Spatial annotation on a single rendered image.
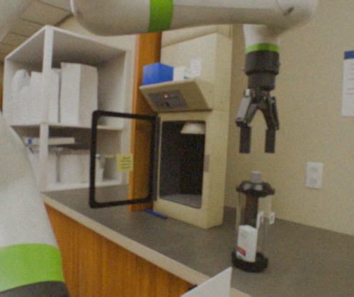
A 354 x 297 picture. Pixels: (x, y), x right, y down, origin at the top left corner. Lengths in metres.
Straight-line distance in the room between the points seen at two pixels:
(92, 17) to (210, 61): 0.66
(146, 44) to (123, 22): 0.82
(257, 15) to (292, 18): 0.09
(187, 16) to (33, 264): 0.49
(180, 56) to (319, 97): 0.64
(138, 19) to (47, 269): 0.44
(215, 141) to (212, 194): 0.21
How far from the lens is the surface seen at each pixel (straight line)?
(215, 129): 1.08
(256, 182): 0.77
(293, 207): 1.39
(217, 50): 1.12
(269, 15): 0.67
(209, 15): 0.60
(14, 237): 0.24
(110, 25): 0.54
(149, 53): 1.36
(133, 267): 1.05
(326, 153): 1.32
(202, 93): 1.02
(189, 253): 0.88
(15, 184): 0.27
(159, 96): 1.16
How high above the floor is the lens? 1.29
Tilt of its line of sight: 3 degrees down
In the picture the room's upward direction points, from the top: 3 degrees clockwise
